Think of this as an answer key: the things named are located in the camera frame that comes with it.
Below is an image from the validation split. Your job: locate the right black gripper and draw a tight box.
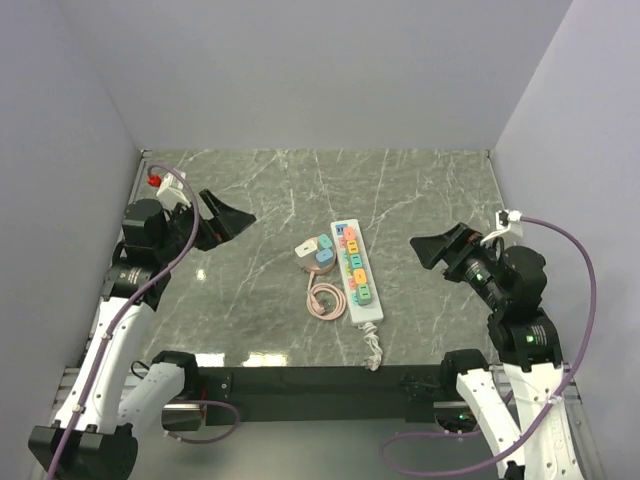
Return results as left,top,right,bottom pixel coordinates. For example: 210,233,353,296
410,221,509,311

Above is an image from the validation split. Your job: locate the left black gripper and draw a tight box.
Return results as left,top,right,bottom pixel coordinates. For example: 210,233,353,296
156,188,256,262

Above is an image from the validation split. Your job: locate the white charger plug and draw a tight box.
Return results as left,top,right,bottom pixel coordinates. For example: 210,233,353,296
294,238,318,259

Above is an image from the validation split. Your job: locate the round pink power socket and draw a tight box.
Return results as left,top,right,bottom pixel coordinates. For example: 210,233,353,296
294,246,336,272

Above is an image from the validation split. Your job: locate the teal charger plug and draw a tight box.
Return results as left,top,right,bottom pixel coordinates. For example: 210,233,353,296
317,234,334,250

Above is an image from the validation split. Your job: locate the blue charger plug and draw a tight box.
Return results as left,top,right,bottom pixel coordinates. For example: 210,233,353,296
315,248,335,269

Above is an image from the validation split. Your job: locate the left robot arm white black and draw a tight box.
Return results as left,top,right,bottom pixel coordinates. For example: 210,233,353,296
28,189,256,479

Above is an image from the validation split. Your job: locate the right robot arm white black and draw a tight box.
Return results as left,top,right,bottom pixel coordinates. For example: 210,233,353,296
410,222,583,479

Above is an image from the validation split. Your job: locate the white multicolour power strip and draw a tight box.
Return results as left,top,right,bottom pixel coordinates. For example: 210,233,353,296
330,219,384,327

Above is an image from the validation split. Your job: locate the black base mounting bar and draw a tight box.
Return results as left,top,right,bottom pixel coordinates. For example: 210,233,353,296
199,365,454,422

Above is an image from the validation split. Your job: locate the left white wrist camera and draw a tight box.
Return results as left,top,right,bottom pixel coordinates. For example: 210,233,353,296
147,173,191,211

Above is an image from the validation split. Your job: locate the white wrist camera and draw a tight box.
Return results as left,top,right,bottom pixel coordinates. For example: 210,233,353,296
147,173,191,211
494,209,524,242

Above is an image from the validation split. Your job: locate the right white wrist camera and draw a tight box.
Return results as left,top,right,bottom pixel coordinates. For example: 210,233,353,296
494,209,524,242

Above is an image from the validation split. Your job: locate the pink coiled socket cord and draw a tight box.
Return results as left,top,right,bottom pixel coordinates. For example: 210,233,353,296
304,272,347,321

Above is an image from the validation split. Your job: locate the white power strip cord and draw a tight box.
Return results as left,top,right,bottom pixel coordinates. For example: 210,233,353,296
357,322,384,372

